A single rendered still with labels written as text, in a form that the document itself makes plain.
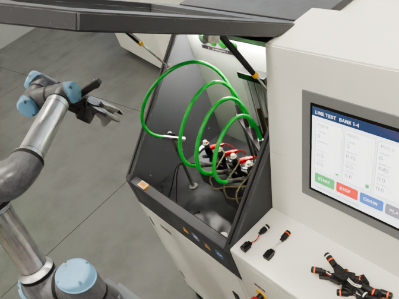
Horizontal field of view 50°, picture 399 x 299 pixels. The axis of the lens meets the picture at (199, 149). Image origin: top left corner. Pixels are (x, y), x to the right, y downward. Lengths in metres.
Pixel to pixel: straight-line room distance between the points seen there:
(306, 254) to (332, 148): 0.37
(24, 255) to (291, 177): 0.87
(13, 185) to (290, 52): 0.84
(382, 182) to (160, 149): 1.09
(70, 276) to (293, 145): 0.81
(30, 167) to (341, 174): 0.87
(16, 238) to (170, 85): 0.91
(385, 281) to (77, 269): 0.92
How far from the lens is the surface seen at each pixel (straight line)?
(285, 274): 1.37
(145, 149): 1.92
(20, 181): 1.28
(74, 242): 3.32
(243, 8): 1.67
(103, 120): 1.66
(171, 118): 1.96
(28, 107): 1.58
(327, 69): 1.15
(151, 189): 1.84
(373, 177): 1.19
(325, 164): 1.27
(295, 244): 1.43
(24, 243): 1.45
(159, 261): 2.85
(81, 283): 1.45
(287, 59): 1.22
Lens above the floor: 2.12
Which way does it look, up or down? 37 degrees down
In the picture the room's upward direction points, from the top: 22 degrees counter-clockwise
